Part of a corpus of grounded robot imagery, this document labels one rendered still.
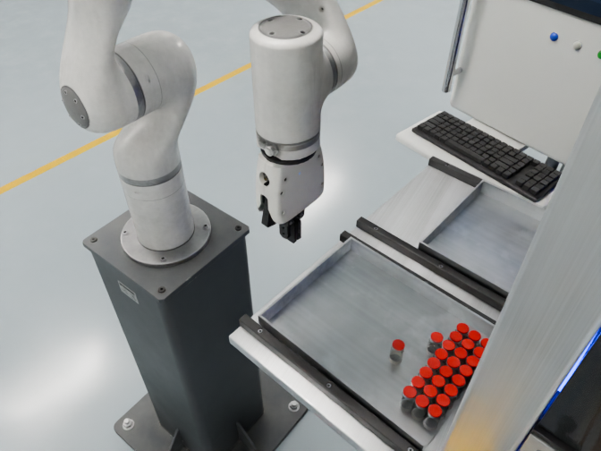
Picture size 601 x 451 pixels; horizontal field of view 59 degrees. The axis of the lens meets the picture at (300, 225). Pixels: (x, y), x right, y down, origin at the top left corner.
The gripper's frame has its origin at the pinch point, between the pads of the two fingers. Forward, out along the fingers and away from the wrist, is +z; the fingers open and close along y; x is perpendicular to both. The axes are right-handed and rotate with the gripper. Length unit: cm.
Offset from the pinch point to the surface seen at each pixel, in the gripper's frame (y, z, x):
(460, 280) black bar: 26.0, 20.4, -19.3
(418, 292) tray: 19.6, 22.0, -14.4
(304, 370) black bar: -7.9, 20.4, -10.1
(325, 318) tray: 3.5, 22.1, -5.2
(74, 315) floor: -9, 110, 106
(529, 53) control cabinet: 90, 5, 1
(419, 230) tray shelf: 34.2, 22.4, -5.5
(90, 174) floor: 43, 110, 177
